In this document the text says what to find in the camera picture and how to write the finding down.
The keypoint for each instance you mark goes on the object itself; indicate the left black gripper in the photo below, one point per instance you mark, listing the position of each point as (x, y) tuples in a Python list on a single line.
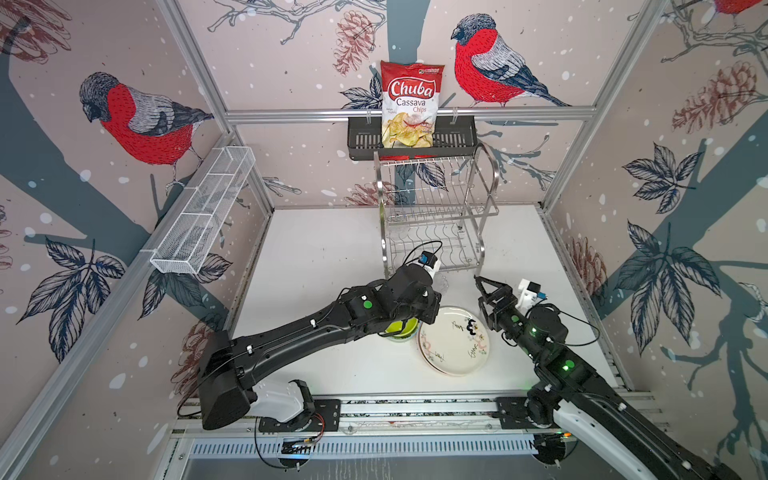
[(433, 300)]

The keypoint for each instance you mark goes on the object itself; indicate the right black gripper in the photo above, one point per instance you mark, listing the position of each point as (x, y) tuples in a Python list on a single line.
[(509, 304)]

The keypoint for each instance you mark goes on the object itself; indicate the lime green bowl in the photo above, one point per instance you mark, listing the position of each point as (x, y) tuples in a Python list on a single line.
[(400, 328)]

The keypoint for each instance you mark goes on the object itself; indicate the white painted ceramic plate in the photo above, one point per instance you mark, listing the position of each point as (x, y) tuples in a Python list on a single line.
[(456, 343)]

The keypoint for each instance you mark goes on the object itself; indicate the leaf pattern bowl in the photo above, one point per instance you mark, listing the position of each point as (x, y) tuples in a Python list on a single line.
[(401, 339)]

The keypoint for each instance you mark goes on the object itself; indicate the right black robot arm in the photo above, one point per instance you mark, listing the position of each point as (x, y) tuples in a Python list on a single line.
[(572, 395)]

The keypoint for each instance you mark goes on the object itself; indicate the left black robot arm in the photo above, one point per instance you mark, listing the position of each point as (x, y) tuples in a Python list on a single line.
[(232, 371)]

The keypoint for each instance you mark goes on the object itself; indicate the steel two-tier dish rack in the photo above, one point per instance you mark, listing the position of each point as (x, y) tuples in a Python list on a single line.
[(439, 204)]

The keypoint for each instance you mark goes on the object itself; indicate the red Chuba chips bag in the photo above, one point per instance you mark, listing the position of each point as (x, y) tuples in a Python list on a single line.
[(410, 102)]

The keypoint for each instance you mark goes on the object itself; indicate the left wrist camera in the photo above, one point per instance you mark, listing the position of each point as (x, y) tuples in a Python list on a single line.
[(430, 262)]

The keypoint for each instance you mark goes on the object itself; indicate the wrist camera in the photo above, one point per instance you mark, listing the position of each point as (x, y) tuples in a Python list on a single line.
[(530, 294), (430, 262)]

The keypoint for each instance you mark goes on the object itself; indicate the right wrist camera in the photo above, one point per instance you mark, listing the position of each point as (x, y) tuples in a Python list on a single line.
[(530, 294)]

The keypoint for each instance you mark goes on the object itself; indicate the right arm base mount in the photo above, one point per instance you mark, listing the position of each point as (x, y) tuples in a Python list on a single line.
[(524, 413)]

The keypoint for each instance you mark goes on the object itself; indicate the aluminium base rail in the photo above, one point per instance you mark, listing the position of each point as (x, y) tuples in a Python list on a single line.
[(412, 414)]

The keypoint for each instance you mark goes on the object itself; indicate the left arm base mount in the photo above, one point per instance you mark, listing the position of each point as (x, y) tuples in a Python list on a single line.
[(300, 417)]

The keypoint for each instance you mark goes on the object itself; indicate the black wall basket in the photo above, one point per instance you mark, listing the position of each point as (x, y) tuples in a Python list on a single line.
[(452, 137)]

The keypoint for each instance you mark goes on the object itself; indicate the white wire mesh shelf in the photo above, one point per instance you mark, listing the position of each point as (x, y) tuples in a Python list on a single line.
[(192, 235)]

